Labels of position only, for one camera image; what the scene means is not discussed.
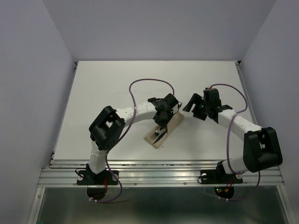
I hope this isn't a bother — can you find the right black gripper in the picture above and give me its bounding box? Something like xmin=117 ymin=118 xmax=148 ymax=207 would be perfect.
xmin=181 ymin=93 xmax=210 ymax=120

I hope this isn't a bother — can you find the silver knife teal handle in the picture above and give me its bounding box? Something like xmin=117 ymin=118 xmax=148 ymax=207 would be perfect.
xmin=153 ymin=129 xmax=167 ymax=144

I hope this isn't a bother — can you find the beige cloth napkin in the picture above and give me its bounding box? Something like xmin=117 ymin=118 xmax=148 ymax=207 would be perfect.
xmin=143 ymin=112 xmax=184 ymax=148

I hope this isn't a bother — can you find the silver fork teal handle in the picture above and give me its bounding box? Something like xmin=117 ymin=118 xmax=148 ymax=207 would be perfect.
xmin=150 ymin=128 xmax=163 ymax=139

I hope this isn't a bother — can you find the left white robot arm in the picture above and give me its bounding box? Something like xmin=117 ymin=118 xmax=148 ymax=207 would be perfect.
xmin=86 ymin=93 xmax=182 ymax=184

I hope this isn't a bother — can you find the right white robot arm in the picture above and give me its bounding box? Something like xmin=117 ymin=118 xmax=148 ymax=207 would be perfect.
xmin=183 ymin=88 xmax=283 ymax=182

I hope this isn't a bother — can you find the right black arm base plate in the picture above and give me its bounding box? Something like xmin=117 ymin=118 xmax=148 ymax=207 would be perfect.
xmin=198 ymin=169 xmax=243 ymax=185

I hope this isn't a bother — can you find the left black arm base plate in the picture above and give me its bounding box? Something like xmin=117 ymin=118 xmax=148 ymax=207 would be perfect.
xmin=75 ymin=170 xmax=118 ymax=186

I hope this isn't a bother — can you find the aluminium rail frame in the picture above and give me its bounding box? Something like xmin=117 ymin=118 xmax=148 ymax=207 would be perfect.
xmin=28 ymin=61 xmax=295 ymax=224

